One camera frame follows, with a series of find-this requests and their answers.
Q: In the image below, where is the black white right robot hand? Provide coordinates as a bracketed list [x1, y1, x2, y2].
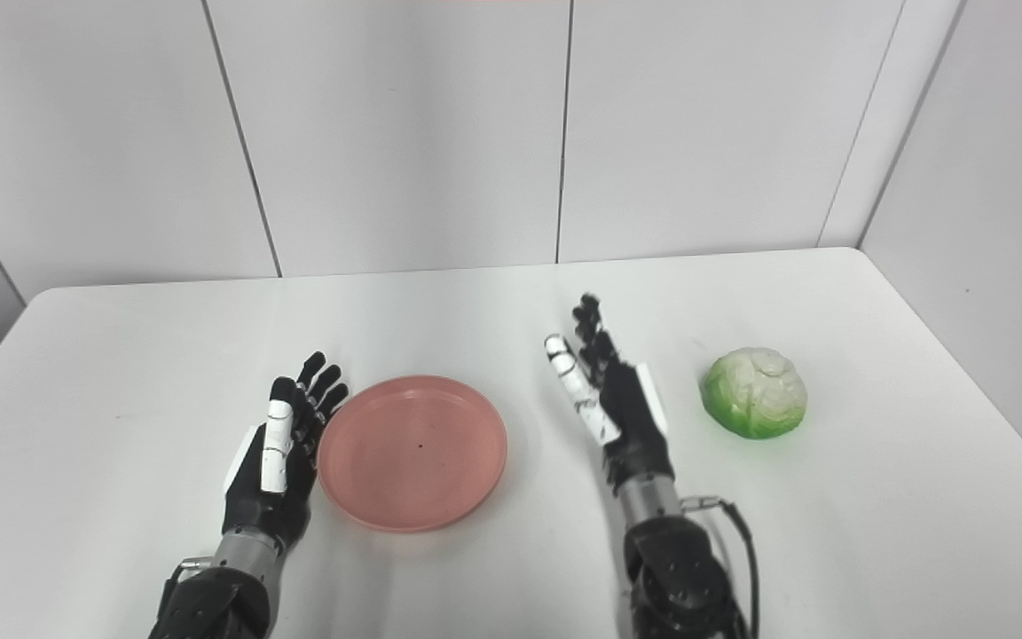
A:
[545, 294, 676, 493]

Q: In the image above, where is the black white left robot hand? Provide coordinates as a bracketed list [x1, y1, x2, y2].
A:
[223, 351, 350, 551]

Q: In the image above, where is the pink round plate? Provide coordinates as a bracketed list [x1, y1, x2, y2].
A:
[317, 375, 508, 533]

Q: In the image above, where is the green white cabbage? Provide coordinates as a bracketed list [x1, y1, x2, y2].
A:
[700, 347, 809, 440]

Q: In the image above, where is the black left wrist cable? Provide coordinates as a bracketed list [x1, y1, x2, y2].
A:
[161, 556, 212, 606]

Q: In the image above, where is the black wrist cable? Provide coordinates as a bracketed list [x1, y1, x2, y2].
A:
[161, 556, 212, 606]
[681, 495, 760, 639]

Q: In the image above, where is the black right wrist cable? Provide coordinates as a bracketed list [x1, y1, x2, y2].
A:
[681, 495, 760, 639]

